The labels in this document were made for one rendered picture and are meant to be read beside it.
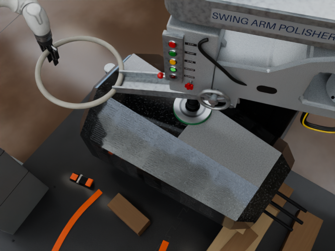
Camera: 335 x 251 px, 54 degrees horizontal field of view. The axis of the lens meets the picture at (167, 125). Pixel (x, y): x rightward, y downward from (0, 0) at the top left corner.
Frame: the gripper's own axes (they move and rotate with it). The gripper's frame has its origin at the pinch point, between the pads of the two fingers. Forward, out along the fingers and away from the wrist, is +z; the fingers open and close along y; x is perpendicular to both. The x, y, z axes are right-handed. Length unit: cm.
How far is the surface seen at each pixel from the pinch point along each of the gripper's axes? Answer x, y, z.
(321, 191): 46, 193, 63
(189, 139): -2, 95, -5
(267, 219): 0, 163, 47
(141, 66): 27, 46, 1
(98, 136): -19, 45, 21
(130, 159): -22, 71, 18
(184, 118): 7, 87, -7
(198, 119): 10, 94, -8
